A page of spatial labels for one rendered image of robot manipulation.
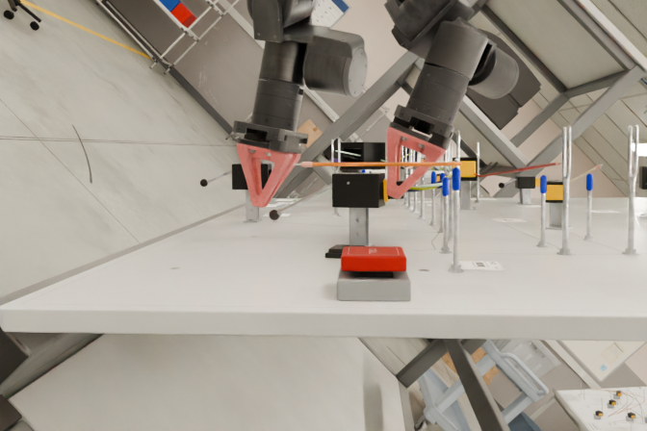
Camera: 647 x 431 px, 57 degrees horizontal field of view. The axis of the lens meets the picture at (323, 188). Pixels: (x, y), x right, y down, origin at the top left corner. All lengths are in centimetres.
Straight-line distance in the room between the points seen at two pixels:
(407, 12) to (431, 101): 12
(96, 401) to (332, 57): 43
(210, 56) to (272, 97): 792
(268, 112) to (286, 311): 34
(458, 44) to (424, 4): 8
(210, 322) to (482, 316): 19
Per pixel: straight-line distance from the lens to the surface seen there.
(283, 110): 72
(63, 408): 61
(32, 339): 52
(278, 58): 72
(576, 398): 725
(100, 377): 67
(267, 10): 70
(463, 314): 44
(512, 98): 179
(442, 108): 68
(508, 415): 480
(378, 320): 43
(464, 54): 69
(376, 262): 46
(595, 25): 179
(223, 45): 862
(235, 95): 850
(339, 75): 69
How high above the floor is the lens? 114
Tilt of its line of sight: 5 degrees down
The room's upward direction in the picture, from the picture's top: 46 degrees clockwise
